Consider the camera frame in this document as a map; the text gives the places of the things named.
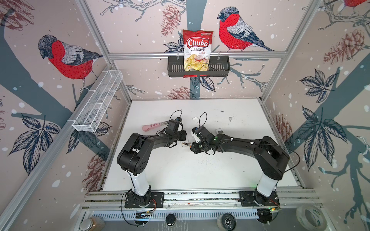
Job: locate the metal lidded jar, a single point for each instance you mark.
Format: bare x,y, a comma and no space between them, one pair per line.
92,224

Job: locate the black wall basket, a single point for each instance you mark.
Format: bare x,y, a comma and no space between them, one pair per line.
218,67

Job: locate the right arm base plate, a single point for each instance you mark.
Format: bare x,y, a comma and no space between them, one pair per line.
245,199

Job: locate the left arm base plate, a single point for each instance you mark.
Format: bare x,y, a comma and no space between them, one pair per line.
150,200

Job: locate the white wire mesh basket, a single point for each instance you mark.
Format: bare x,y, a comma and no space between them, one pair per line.
92,113

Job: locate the Chuba cassava chips bag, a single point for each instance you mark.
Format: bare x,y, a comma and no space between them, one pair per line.
197,50

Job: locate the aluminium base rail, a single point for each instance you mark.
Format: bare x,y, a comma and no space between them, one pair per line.
288,197

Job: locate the white battery cover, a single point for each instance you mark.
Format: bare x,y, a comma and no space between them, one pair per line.
195,119

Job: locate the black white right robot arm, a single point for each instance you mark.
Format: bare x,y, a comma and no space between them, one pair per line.
271,157

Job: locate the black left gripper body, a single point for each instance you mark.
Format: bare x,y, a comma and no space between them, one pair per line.
179,136

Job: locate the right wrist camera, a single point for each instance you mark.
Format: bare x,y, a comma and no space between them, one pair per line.
195,132

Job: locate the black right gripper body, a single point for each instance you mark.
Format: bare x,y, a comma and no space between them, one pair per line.
199,147

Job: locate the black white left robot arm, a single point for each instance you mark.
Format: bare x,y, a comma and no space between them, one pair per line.
134,156

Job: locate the clear tape roll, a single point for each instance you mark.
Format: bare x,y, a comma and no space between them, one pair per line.
311,218

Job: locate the pink handled knife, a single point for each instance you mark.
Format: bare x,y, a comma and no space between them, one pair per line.
147,128

